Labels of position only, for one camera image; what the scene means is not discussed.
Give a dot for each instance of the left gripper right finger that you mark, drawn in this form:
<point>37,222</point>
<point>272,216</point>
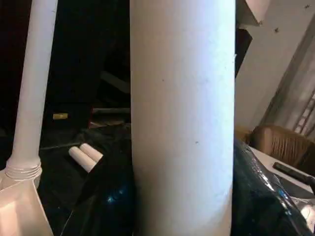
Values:
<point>266,201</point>

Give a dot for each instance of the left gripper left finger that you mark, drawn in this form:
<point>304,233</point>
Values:
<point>106,201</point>

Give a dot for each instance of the white plastic table top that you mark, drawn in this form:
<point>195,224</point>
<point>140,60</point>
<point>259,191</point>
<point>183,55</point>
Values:
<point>19,206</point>

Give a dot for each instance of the black remote control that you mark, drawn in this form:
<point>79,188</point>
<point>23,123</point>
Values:
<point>294,173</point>

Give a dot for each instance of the brown wicker chair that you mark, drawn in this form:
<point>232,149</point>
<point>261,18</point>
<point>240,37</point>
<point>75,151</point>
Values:
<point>283,145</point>

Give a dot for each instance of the black mat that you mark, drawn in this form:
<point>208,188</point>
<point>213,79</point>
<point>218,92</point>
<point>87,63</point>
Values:
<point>69,147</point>

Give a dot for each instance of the gold label plate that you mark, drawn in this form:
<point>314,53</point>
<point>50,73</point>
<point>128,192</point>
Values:
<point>60,116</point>

